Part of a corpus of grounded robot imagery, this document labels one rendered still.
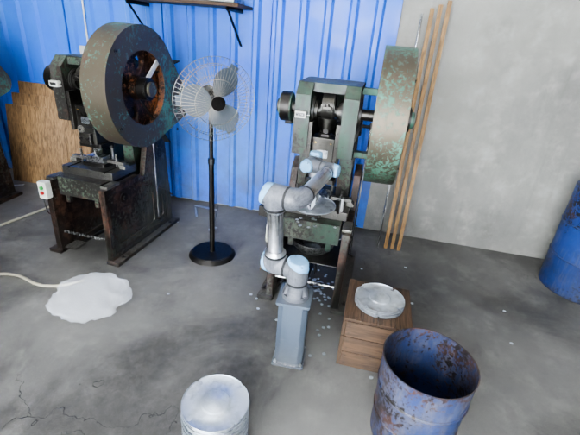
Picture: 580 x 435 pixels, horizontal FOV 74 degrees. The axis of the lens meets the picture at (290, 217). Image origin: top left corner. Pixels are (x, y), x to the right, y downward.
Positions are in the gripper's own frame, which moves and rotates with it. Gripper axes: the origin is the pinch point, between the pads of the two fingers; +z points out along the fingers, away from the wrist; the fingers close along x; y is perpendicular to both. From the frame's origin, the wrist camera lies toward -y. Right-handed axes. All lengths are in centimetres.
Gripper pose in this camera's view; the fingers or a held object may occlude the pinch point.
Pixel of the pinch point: (310, 208)
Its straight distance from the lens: 237.7
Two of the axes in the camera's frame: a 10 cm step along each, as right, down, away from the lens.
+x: -9.7, -1.6, 1.7
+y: 2.3, -4.0, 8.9
